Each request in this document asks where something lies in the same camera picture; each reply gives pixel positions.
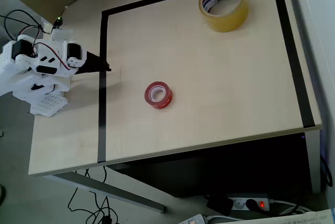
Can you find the white gripper with motor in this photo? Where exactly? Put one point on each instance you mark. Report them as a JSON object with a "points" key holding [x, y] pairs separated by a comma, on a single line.
{"points": [[92, 63]]}

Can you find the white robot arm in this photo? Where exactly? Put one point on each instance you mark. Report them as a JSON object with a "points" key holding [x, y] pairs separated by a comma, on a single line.
{"points": [[23, 80]]}

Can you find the red tape roll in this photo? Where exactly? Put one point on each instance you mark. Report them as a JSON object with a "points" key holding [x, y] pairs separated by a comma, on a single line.
{"points": [[167, 99]]}

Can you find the yellow packing tape roll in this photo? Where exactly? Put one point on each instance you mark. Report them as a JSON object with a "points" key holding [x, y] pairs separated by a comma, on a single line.
{"points": [[227, 23]]}

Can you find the grey slanted desk leg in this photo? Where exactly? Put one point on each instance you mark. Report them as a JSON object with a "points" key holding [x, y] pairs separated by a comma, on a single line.
{"points": [[110, 190]]}

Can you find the white power strip grey buttons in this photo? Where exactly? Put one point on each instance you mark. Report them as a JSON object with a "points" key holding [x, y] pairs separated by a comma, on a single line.
{"points": [[195, 219]]}

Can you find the black power adapter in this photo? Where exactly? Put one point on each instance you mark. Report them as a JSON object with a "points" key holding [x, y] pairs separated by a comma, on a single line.
{"points": [[220, 205]]}

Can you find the black round plug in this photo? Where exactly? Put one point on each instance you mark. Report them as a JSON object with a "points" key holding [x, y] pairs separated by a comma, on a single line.
{"points": [[251, 204]]}

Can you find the grey upright desk leg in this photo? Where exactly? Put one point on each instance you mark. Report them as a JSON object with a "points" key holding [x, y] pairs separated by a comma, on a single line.
{"points": [[313, 161]]}

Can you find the printed paper sheet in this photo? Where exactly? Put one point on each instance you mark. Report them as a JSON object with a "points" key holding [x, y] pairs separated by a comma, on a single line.
{"points": [[295, 218]]}

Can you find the black camera with green light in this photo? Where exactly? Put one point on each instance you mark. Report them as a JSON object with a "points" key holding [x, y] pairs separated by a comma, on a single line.
{"points": [[58, 22]]}

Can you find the white power strip red switch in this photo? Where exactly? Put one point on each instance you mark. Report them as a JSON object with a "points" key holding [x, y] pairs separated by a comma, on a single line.
{"points": [[239, 204]]}

